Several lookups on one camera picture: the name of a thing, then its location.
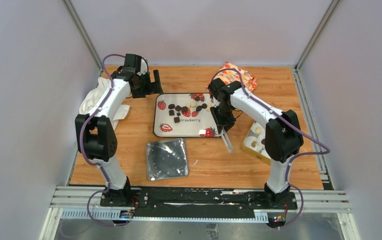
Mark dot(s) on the white chocolate on strawberry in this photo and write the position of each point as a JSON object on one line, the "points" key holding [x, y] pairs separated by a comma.
{"points": [[202, 132]]}

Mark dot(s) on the metal tongs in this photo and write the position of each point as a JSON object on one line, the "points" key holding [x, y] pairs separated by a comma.
{"points": [[227, 141]]}

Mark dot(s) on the silver tin lid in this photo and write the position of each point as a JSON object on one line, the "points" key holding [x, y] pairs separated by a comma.
{"points": [[167, 159]]}

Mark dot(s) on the white cloth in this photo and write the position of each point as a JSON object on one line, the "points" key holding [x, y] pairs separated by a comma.
{"points": [[90, 99]]}

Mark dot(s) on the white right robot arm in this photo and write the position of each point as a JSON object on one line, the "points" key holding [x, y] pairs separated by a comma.
{"points": [[283, 137]]}

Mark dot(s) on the white paper cup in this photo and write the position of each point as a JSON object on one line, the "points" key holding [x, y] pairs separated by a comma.
{"points": [[261, 140], [251, 142], [257, 129]]}

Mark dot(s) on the dark cube chocolate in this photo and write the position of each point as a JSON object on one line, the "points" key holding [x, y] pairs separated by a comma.
{"points": [[178, 108]]}

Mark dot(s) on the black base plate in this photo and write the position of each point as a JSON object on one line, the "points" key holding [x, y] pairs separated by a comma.
{"points": [[204, 203]]}

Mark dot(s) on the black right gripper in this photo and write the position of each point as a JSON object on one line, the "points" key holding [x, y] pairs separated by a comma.
{"points": [[227, 123]]}

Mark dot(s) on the orange floral cloth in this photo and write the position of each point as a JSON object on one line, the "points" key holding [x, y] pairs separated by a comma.
{"points": [[228, 74]]}

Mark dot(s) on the yellow tin box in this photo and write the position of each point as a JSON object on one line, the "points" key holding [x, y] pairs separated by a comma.
{"points": [[262, 155]]}

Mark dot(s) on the strawberry print tray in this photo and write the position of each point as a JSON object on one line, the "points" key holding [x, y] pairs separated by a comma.
{"points": [[190, 122]]}

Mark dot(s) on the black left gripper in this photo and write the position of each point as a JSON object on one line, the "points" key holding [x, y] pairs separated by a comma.
{"points": [[148, 90]]}

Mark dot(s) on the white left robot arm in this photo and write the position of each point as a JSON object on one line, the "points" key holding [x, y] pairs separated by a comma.
{"points": [[95, 134]]}

